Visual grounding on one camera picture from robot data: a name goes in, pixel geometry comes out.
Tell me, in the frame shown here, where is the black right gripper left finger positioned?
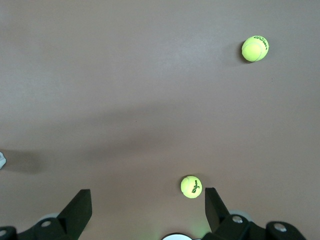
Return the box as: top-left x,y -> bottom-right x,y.
0,189 -> 93,240

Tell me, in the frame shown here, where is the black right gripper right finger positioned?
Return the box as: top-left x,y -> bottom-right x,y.
201,187 -> 307,240

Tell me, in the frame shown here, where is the yellow Wilson tennis ball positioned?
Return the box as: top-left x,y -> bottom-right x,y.
180,175 -> 203,199

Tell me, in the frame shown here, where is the yellow Head tennis ball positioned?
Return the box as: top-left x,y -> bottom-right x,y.
241,35 -> 270,62

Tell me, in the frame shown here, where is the brown table mat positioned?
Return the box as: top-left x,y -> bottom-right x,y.
0,0 -> 320,240

